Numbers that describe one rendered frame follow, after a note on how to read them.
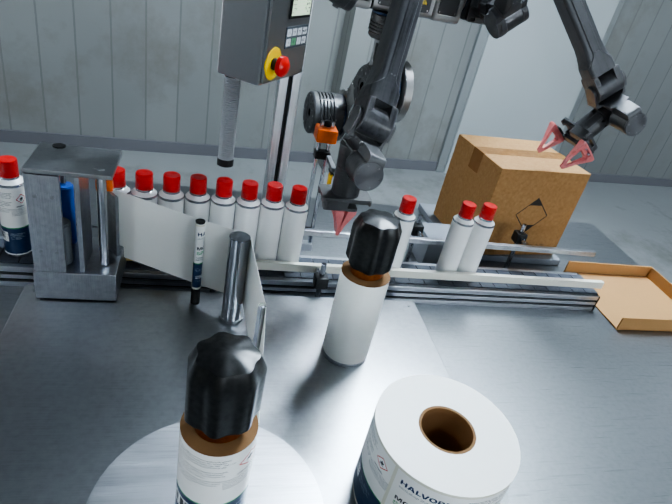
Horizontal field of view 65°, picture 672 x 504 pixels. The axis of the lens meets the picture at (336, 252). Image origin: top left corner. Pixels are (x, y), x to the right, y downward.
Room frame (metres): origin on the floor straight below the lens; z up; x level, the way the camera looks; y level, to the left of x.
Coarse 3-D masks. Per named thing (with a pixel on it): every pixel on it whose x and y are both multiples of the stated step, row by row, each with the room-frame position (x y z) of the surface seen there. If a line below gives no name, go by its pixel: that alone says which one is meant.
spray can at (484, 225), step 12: (492, 204) 1.17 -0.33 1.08; (480, 216) 1.15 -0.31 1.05; (492, 216) 1.15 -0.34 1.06; (480, 228) 1.14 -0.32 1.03; (492, 228) 1.14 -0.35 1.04; (468, 240) 1.15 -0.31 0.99; (480, 240) 1.14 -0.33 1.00; (468, 252) 1.14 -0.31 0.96; (480, 252) 1.14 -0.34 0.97; (468, 264) 1.14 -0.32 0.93
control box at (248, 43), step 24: (240, 0) 1.00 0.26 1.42; (264, 0) 0.98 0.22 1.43; (288, 0) 1.04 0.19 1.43; (312, 0) 1.13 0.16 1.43; (240, 24) 1.00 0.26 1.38; (264, 24) 0.98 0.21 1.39; (288, 24) 1.05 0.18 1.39; (240, 48) 1.00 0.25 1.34; (264, 48) 0.99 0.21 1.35; (288, 48) 1.06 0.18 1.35; (240, 72) 0.99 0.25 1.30; (264, 72) 0.99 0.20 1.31; (288, 72) 1.08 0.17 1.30
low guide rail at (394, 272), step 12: (264, 264) 0.97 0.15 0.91; (276, 264) 0.98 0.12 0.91; (288, 264) 0.98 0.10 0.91; (300, 264) 0.99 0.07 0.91; (312, 264) 1.00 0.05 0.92; (336, 264) 1.03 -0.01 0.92; (396, 276) 1.06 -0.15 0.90; (408, 276) 1.07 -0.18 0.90; (420, 276) 1.08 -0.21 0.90; (432, 276) 1.09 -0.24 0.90; (444, 276) 1.10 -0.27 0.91; (456, 276) 1.11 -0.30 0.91; (468, 276) 1.11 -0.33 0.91; (480, 276) 1.12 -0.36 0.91; (492, 276) 1.13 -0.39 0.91; (504, 276) 1.15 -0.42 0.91; (516, 276) 1.16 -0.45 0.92; (528, 276) 1.17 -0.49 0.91; (600, 288) 1.23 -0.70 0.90
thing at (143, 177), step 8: (136, 176) 0.92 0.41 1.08; (144, 176) 0.92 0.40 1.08; (152, 176) 0.93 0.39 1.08; (136, 184) 0.92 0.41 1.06; (144, 184) 0.92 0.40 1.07; (152, 184) 0.93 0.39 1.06; (136, 192) 0.91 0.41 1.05; (144, 192) 0.92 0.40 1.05; (152, 192) 0.93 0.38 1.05; (152, 200) 0.92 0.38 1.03
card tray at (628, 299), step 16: (576, 272) 1.41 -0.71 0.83; (592, 272) 1.43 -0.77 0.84; (608, 272) 1.44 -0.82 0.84; (624, 272) 1.46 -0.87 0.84; (640, 272) 1.48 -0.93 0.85; (656, 272) 1.46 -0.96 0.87; (608, 288) 1.36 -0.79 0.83; (624, 288) 1.38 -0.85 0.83; (640, 288) 1.40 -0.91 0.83; (656, 288) 1.42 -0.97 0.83; (608, 304) 1.27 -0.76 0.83; (624, 304) 1.29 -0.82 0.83; (640, 304) 1.31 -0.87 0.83; (656, 304) 1.33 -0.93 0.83; (608, 320) 1.19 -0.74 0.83; (624, 320) 1.16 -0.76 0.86; (640, 320) 1.17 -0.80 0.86; (656, 320) 1.19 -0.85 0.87
